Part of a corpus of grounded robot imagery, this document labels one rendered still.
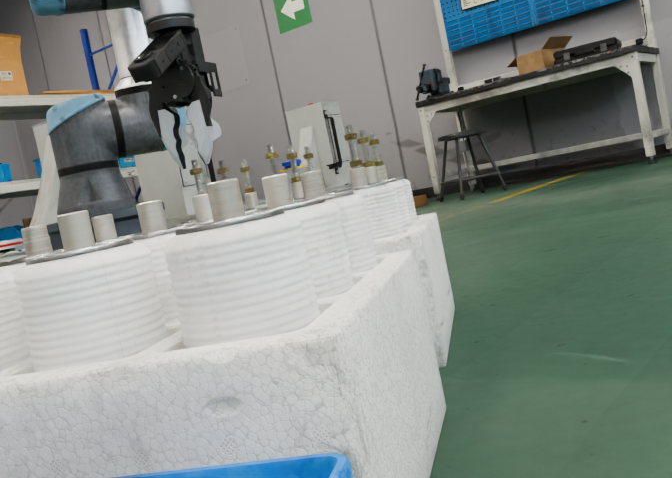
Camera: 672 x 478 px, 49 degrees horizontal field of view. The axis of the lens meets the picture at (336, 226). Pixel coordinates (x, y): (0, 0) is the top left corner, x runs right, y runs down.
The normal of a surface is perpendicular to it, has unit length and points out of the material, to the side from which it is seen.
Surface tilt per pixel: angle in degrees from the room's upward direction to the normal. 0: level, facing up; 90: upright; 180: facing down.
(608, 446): 0
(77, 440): 90
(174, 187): 90
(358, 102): 90
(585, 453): 0
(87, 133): 91
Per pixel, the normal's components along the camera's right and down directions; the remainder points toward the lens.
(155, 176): -0.57, 0.16
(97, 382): -0.22, 0.10
